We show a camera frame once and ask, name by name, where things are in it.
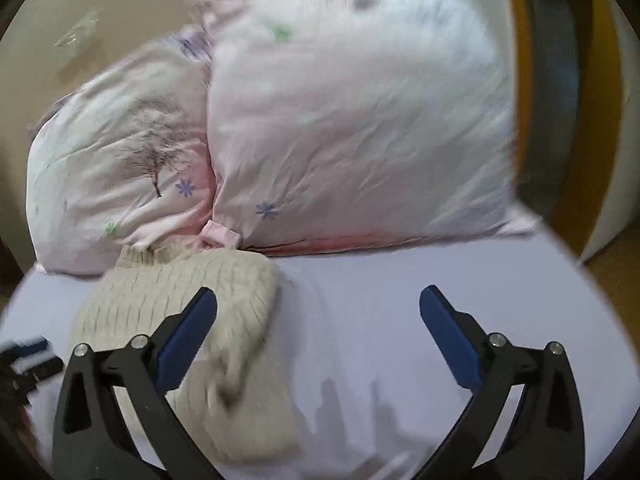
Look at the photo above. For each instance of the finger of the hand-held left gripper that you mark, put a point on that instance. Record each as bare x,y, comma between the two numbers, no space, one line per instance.
31,355

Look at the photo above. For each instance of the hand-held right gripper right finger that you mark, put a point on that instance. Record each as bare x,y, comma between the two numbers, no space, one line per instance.
450,332

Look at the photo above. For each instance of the pink floral pillow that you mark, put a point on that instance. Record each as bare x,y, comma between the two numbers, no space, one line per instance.
360,120
115,175

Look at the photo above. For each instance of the lilac bed sheet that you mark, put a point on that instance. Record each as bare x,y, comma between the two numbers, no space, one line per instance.
360,340

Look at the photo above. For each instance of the cream knitted sweater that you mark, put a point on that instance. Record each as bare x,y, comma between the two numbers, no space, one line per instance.
220,310

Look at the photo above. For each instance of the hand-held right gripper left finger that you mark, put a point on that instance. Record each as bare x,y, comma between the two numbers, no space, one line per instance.
187,332

